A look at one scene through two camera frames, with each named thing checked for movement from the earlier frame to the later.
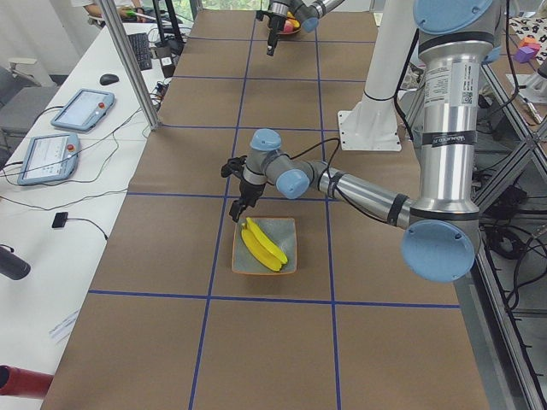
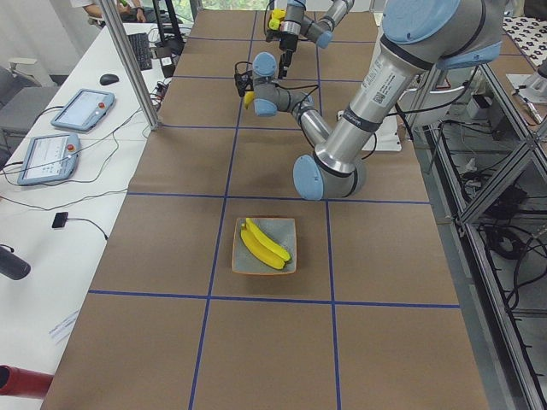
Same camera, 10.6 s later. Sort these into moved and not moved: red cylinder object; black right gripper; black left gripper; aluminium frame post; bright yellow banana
Moved: black right gripper; black left gripper
Not moved: aluminium frame post; red cylinder object; bright yellow banana
